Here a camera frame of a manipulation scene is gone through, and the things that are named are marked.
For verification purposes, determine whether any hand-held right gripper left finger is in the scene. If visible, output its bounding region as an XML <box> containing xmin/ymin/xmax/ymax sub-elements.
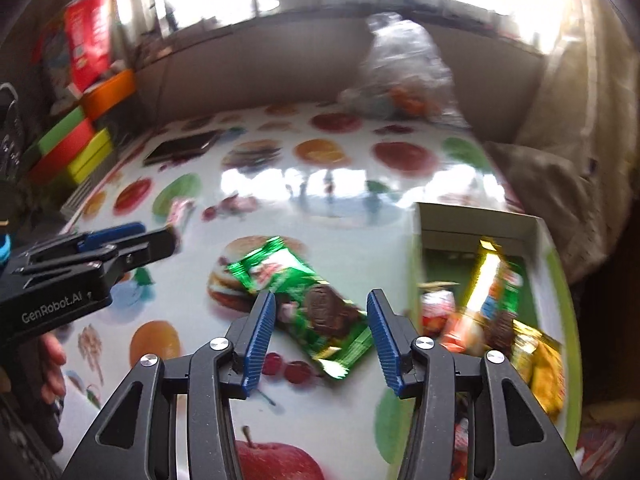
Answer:
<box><xmin>62</xmin><ymin>290</ymin><xmax>277</xmax><ymax>480</ymax></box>

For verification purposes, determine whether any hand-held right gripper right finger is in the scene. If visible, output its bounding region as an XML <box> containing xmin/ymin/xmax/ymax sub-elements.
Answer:
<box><xmin>367</xmin><ymin>289</ymin><xmax>581</xmax><ymax>480</ymax></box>

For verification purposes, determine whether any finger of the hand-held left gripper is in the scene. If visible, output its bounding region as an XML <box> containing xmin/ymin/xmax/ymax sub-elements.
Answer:
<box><xmin>20</xmin><ymin>222</ymin><xmax>147</xmax><ymax>263</ymax></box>
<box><xmin>100</xmin><ymin>227</ymin><xmax>178</xmax><ymax>281</ymax></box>

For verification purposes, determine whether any pink white candy packet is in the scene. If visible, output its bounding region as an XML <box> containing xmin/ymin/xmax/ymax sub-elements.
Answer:
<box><xmin>166</xmin><ymin>198</ymin><xmax>197</xmax><ymax>231</ymax></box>

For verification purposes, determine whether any green cardboard box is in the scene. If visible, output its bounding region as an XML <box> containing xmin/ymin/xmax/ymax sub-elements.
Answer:
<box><xmin>407</xmin><ymin>201</ymin><xmax>581</xmax><ymax>466</ymax></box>

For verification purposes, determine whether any yellow gold snack packet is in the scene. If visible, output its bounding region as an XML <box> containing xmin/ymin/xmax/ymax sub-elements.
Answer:
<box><xmin>510</xmin><ymin>322</ymin><xmax>566</xmax><ymax>423</ymax></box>

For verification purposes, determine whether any person's left hand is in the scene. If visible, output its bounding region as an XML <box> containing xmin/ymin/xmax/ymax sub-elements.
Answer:
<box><xmin>39</xmin><ymin>332</ymin><xmax>67</xmax><ymax>413</ymax></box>

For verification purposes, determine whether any grey striped box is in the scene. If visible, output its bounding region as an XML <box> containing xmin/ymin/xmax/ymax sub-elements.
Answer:
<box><xmin>60</xmin><ymin>175</ymin><xmax>103</xmax><ymax>213</ymax></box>

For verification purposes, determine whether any yellow-green box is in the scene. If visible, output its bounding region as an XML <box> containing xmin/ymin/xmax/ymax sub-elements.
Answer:
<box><xmin>67</xmin><ymin>127</ymin><xmax>113</xmax><ymax>183</ymax></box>

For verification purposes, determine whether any red box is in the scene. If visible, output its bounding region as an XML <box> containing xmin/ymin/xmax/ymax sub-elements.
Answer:
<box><xmin>27</xmin><ymin>119</ymin><xmax>96</xmax><ymax>186</ymax></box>

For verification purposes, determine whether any black phone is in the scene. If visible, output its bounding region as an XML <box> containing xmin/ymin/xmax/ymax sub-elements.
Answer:
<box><xmin>144</xmin><ymin>130</ymin><xmax>221</xmax><ymax>166</ymax></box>

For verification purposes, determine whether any red snack bag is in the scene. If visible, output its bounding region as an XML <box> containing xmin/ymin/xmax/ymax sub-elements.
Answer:
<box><xmin>62</xmin><ymin>0</ymin><xmax>118</xmax><ymax>93</ymax></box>

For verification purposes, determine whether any beige floral curtain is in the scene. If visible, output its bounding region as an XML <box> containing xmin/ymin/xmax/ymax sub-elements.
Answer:
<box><xmin>482</xmin><ymin>0</ymin><xmax>636</xmax><ymax>286</ymax></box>

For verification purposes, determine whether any pink patterned cloth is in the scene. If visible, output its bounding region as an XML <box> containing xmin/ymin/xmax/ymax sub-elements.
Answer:
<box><xmin>575</xmin><ymin>410</ymin><xmax>631</xmax><ymax>480</ymax></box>

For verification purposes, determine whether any clear plastic bag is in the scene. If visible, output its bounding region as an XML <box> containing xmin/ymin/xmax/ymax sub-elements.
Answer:
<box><xmin>340</xmin><ymin>10</ymin><xmax>471</xmax><ymax>126</ymax></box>

